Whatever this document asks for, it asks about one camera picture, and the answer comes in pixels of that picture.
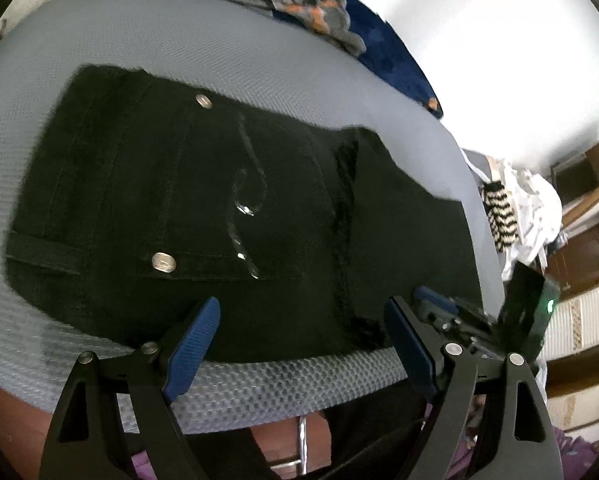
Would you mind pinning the grey mesh bed mat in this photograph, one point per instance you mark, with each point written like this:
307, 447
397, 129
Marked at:
279, 85

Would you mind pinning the black pants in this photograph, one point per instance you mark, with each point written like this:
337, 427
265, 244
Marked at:
129, 185

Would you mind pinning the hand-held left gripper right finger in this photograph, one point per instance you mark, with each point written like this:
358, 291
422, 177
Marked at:
409, 355

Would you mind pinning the pile of white clothes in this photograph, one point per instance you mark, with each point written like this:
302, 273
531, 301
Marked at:
534, 200

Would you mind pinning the black white striped knit cloth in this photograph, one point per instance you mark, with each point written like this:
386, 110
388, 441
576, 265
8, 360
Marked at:
499, 215

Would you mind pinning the brown wooden furniture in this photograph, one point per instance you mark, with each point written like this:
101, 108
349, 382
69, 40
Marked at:
579, 260

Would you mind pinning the blue floral blanket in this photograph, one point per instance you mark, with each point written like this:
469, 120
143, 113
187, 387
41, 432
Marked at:
389, 55

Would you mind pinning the metal bar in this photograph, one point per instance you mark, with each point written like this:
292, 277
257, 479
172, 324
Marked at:
301, 440

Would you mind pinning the white ribbed drawer cabinet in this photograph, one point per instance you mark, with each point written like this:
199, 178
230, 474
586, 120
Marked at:
589, 310

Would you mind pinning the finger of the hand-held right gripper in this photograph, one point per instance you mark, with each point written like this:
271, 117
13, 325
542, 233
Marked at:
459, 327
434, 297

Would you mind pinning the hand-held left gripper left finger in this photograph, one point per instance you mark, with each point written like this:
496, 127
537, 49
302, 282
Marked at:
189, 355

